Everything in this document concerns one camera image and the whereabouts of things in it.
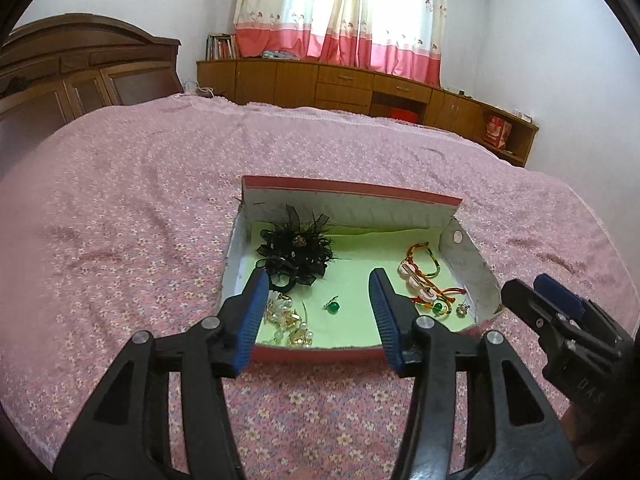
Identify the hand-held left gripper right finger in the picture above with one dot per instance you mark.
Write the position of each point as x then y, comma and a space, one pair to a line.
385, 315

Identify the red printed box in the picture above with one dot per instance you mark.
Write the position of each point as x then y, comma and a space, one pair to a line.
497, 131

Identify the pink flower hair clip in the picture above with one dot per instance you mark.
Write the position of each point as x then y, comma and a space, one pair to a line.
415, 282

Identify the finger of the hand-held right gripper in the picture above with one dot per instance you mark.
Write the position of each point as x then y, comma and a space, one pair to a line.
527, 302
557, 294

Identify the blue folded cloth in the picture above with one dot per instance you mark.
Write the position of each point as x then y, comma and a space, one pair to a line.
280, 54

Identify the black feather hair accessory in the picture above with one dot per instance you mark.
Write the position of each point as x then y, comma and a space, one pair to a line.
295, 250

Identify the long wooden cabinet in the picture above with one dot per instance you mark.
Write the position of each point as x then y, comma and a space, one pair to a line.
300, 82

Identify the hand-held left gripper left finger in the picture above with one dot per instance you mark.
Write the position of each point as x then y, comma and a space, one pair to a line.
252, 315

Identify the row of books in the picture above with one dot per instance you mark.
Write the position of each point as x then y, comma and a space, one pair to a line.
222, 47

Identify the red storage box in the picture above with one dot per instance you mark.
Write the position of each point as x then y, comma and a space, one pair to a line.
404, 115

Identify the wooden headboard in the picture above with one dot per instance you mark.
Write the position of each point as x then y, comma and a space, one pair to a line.
75, 75

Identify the green bead earring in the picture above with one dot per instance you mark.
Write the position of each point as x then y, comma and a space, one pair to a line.
332, 305
439, 308

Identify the small gold earring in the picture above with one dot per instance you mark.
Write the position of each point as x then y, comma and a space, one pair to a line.
462, 309

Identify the pink floral bedspread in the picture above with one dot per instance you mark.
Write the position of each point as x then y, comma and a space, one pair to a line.
125, 220

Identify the pink and white curtain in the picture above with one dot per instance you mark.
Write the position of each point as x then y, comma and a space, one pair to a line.
340, 15

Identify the pink cardboard box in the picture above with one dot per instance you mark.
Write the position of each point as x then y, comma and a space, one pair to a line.
350, 280

